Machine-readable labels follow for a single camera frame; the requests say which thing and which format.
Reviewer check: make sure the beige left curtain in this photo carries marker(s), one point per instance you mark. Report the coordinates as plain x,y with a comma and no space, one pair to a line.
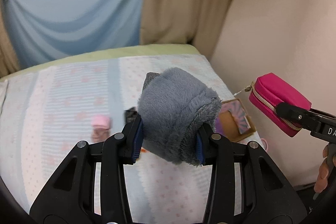
9,60

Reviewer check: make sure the cardboard box with pink wrap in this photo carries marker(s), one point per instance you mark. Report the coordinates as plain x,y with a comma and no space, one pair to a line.
233,121

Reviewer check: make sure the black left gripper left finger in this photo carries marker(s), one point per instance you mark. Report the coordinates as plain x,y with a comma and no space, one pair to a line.
123,148

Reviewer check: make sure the green mattress sheet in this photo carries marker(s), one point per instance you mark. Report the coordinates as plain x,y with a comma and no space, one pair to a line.
146,50

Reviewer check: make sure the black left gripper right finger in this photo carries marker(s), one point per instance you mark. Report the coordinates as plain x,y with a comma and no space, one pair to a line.
216,150

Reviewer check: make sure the black patterned cloth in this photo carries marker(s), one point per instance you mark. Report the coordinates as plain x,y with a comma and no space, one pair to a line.
130,115

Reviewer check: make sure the checkered pastel bed cover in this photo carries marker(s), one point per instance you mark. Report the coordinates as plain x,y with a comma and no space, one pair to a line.
46,112

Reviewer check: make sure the right hand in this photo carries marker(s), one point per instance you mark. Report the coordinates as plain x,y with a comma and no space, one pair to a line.
323,173

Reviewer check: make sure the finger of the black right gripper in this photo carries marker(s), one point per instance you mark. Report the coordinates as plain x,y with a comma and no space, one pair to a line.
298,115

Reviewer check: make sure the pink fuzzy scrunchie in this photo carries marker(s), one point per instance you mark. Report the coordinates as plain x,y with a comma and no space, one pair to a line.
101,121

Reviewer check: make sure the magenta zip pouch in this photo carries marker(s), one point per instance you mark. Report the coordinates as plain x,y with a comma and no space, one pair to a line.
268,91

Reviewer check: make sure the light blue hanging sheet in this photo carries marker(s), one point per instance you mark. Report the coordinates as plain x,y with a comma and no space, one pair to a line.
46,30

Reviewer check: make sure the grey fuzzy plush item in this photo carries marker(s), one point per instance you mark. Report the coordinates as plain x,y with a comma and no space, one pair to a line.
173,105

